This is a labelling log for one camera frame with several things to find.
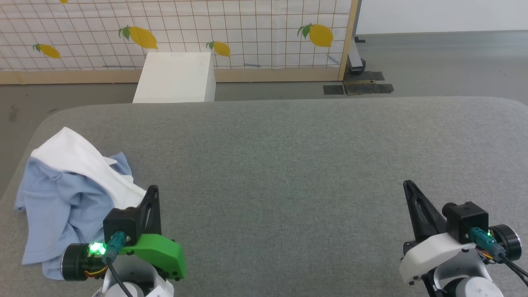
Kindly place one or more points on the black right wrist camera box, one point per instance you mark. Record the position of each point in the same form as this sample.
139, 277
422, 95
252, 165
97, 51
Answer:
466, 218

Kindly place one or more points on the white box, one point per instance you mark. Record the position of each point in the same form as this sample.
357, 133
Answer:
177, 78

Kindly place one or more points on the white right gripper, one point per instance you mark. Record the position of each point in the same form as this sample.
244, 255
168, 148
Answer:
433, 255

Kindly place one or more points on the grey metal screen foot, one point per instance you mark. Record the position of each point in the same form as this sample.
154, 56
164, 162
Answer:
355, 62

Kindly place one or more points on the light blue and white garment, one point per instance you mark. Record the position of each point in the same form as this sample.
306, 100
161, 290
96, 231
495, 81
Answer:
62, 194

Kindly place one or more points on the small black tape patch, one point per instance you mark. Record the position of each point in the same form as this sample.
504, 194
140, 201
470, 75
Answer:
333, 89

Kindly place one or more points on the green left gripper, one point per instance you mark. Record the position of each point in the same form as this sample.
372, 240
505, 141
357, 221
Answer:
161, 253

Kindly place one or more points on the lemon-print grid partition screen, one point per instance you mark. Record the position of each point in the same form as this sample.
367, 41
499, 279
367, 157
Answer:
185, 24

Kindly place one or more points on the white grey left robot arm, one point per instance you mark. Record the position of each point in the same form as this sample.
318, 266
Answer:
136, 278

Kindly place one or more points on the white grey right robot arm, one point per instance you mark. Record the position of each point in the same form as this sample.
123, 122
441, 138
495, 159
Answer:
466, 284

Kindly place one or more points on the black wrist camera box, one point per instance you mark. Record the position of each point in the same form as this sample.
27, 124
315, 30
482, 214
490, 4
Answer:
121, 225
466, 218

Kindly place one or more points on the large black tape patch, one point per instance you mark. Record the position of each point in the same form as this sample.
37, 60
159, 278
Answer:
367, 84

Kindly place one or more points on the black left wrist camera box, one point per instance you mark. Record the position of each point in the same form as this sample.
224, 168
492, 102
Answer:
121, 225

